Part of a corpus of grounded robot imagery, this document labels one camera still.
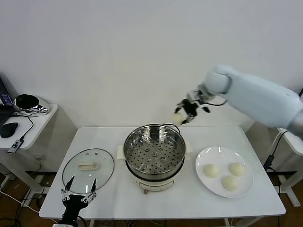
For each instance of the white wall socket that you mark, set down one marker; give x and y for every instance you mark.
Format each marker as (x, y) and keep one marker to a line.
(40, 157)

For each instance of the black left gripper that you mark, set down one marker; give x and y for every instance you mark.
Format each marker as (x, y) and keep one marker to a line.
(72, 203)

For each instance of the perforated steel steamer basket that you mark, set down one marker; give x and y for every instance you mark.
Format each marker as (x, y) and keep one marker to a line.
(165, 163)

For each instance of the black power adapter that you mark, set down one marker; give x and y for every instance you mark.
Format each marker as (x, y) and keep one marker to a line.
(268, 162)

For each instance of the white side desk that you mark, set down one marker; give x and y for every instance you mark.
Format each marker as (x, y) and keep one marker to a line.
(293, 144)
(40, 127)

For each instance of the black laptop dark screen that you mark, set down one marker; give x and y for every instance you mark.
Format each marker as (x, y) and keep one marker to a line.
(4, 111)

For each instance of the cream electric cooker base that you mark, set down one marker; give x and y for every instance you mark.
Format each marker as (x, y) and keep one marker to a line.
(155, 185)

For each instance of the chrome rounded device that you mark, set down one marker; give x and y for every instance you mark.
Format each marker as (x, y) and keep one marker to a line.
(26, 102)

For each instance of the black laptop pink screen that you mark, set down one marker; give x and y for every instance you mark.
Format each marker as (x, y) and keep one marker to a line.
(301, 92)

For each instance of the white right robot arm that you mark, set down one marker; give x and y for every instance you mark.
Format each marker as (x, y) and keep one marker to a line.
(255, 99)

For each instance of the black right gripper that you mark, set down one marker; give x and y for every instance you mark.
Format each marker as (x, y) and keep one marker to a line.
(194, 106)

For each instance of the black computer mouse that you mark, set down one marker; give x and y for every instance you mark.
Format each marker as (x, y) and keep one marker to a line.
(9, 130)

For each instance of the white round plate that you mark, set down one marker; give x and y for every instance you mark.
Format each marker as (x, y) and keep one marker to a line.
(222, 156)

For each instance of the grey usb hub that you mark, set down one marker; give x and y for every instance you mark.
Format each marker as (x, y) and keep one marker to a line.
(15, 146)

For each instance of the white steamed baozi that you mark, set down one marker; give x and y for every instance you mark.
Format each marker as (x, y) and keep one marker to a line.
(237, 169)
(210, 170)
(230, 183)
(176, 118)

